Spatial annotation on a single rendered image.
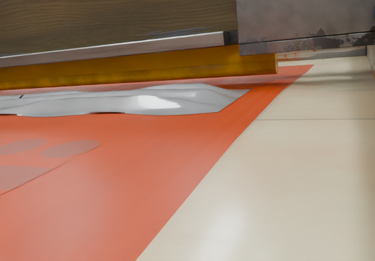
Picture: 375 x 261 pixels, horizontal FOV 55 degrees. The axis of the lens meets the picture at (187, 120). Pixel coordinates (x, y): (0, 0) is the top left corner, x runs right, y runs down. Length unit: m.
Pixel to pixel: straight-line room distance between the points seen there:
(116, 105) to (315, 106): 0.11
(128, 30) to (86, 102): 0.09
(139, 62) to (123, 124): 0.14
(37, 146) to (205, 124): 0.07
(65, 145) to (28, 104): 0.12
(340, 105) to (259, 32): 0.09
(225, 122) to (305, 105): 0.04
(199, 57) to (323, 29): 0.10
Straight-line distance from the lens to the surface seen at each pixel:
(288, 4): 0.25
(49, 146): 0.16
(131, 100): 0.22
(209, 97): 0.21
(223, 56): 0.28
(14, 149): 0.17
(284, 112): 0.17
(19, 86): 0.41
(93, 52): 0.31
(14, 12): 0.39
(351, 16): 0.24
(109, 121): 0.19
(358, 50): 0.42
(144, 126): 0.17
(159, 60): 0.30
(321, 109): 0.17
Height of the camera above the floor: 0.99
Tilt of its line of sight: 13 degrees down
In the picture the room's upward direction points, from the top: 6 degrees counter-clockwise
